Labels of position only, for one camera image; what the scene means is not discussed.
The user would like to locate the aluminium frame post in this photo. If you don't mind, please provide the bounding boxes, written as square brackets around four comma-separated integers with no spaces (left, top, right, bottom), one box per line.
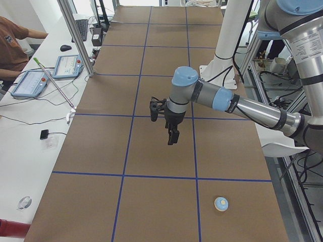
[57,0,94,77]

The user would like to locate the black white box device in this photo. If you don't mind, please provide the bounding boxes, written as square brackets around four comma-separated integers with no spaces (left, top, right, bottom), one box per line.
[91,28,103,46]

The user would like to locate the near blue teach pendant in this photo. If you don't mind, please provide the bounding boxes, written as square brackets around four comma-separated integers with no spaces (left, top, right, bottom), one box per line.
[11,70,49,99]

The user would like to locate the clear tape roll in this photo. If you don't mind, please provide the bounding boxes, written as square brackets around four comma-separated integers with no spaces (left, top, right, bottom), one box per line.
[17,196,32,210]

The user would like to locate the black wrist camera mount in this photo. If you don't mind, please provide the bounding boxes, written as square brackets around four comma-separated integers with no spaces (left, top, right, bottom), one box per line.
[149,96,167,122]

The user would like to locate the white camera pedestal column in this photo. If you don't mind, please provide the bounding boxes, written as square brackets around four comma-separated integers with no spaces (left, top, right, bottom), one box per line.
[200,0,253,90]

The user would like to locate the small black square device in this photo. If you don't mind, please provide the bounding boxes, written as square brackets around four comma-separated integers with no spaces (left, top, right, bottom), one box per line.
[40,129,49,140]

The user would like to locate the white plastic chair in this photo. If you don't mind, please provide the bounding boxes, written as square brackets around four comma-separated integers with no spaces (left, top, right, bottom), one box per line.
[255,124,309,157]

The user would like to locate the person in brown shirt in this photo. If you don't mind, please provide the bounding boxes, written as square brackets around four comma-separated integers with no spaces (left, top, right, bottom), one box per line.
[1,17,48,91]

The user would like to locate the light blue call bell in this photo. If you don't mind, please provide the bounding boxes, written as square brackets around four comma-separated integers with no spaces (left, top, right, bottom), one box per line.
[214,197,229,212]

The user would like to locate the black computer mouse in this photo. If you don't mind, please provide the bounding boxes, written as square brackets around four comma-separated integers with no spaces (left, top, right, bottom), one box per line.
[60,44,72,52]

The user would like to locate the blue teach pendant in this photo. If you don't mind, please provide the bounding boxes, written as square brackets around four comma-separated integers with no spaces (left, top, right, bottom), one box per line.
[52,55,84,79]
[11,70,49,99]

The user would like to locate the green handled reacher stick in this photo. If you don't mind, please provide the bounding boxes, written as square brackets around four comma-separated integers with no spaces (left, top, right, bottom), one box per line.
[33,57,76,111]

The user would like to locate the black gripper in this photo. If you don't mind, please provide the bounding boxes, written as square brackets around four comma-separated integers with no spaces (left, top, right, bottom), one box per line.
[165,110,186,145]

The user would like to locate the far blue teach pendant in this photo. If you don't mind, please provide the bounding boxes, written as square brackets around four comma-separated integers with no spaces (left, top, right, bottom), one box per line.
[52,55,84,79]

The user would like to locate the black keyboard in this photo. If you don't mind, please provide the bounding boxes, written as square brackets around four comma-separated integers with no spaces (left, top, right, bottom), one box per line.
[75,19,88,41]

